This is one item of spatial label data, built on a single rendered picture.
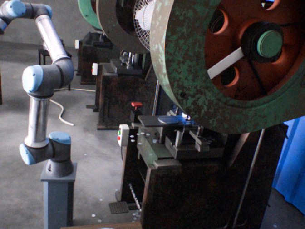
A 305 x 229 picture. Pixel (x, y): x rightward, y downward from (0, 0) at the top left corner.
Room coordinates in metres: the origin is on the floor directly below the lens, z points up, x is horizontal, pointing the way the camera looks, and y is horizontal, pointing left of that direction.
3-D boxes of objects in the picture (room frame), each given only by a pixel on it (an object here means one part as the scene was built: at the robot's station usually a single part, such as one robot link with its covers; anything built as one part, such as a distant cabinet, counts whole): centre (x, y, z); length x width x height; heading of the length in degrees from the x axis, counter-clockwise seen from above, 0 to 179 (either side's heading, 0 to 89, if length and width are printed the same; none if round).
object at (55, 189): (1.38, 0.48, 0.23); 0.19 x 0.19 x 0.45; 13
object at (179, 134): (1.40, -0.16, 0.75); 0.03 x 0.03 x 0.10; 21
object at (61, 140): (1.37, 0.49, 0.62); 0.13 x 0.12 x 0.14; 139
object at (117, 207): (1.56, -0.09, 0.14); 0.59 x 0.10 x 0.05; 111
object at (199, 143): (1.45, -0.28, 0.76); 0.17 x 0.06 x 0.10; 21
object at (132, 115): (1.82, 0.11, 0.62); 0.10 x 0.06 x 0.20; 21
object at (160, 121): (1.55, -0.05, 0.72); 0.25 x 0.14 x 0.14; 111
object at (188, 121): (1.61, -0.21, 0.76); 0.15 x 0.09 x 0.05; 21
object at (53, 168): (1.38, 0.48, 0.50); 0.15 x 0.15 x 0.10
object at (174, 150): (1.61, -0.22, 0.68); 0.45 x 0.30 x 0.06; 21
